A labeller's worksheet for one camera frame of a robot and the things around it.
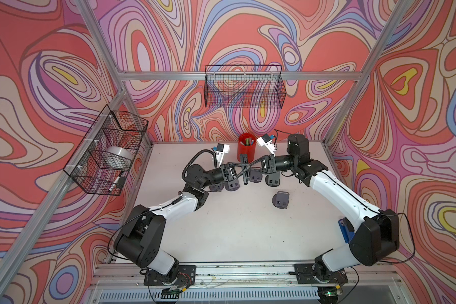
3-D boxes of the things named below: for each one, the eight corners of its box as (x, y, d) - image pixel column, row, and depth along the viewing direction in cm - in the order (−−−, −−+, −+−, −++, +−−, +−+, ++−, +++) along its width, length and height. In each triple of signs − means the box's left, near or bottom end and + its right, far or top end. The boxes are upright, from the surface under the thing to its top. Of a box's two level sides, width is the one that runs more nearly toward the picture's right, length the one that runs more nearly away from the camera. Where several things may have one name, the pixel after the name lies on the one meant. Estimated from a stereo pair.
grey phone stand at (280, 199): (273, 209, 93) (276, 202, 87) (271, 198, 97) (274, 190, 91) (287, 209, 93) (290, 202, 87) (284, 198, 97) (288, 190, 91)
